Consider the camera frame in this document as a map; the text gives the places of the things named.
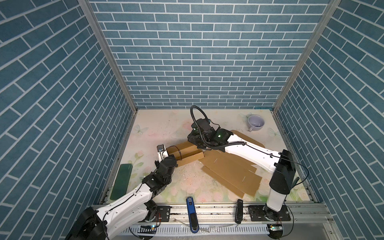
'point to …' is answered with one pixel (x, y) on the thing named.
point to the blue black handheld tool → (194, 223)
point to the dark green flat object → (122, 181)
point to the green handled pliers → (295, 182)
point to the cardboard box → (185, 152)
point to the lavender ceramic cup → (255, 122)
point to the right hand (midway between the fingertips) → (186, 136)
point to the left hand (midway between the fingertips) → (169, 152)
